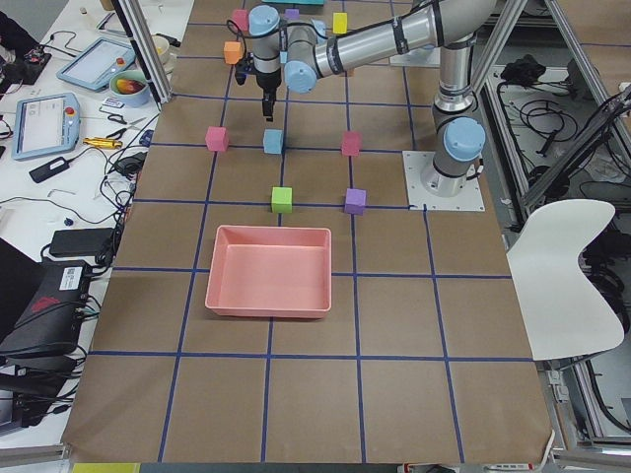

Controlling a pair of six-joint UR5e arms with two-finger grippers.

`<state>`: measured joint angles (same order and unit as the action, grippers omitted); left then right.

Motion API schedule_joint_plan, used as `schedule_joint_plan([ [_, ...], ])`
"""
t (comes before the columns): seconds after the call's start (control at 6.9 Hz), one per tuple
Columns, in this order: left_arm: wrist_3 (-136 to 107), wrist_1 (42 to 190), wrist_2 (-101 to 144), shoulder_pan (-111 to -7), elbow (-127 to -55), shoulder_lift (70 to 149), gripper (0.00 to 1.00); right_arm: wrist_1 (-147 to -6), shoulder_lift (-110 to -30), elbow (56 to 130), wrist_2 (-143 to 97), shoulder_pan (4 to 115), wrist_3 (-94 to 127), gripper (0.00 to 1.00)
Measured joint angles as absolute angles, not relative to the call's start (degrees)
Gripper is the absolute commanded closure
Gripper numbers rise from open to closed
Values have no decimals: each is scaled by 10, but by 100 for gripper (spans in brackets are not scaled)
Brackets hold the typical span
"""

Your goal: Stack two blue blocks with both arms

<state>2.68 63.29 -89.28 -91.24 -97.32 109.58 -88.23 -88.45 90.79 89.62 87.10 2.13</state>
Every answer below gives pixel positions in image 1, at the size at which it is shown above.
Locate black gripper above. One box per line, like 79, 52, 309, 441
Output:
255, 69, 281, 121

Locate pink foam block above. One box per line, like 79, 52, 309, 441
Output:
205, 126, 229, 152
231, 9, 248, 32
340, 131, 362, 157

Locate beige bowl with lemon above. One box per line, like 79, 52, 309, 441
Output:
152, 34, 171, 65

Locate pink plastic tray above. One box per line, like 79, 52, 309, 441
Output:
205, 225, 332, 319

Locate yellow foam block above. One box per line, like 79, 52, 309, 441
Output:
332, 12, 348, 34

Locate pink foam block near left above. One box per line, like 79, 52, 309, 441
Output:
340, 131, 362, 157

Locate pink foam block far left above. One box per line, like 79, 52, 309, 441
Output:
205, 126, 229, 152

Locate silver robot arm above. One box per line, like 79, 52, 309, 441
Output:
235, 1, 495, 198

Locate white chair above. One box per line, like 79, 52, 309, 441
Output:
507, 199, 624, 361

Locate orange foam block far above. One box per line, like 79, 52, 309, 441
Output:
223, 40, 245, 65

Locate black computer box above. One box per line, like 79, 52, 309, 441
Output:
1, 260, 90, 359

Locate purple foam block left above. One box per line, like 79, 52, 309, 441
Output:
344, 188, 367, 216

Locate teach pendant far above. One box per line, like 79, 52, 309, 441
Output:
56, 37, 136, 91

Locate aluminium frame post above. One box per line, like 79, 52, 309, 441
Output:
112, 0, 173, 104

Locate green foam block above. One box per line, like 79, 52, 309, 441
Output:
270, 186, 293, 214

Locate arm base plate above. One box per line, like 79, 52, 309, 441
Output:
402, 151, 485, 212

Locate teal plastic tray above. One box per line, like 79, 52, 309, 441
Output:
262, 0, 326, 6

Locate black power adapter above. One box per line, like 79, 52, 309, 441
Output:
48, 228, 113, 257

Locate purple foam block right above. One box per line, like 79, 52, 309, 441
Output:
285, 9, 300, 21

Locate blue bowl with fruit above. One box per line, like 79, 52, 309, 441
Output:
109, 70, 151, 107

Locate teach pendant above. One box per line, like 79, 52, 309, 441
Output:
56, 37, 136, 91
12, 93, 81, 161

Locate gold screwdriver handle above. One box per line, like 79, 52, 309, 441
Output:
83, 137, 123, 150

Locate light blue foam block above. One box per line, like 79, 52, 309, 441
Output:
263, 129, 284, 155

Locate teach pendant near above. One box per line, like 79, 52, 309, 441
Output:
12, 93, 81, 161

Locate pink foam block right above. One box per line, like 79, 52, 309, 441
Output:
231, 9, 248, 32

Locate purple foam block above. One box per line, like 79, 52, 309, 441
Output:
285, 9, 300, 21
344, 188, 367, 216

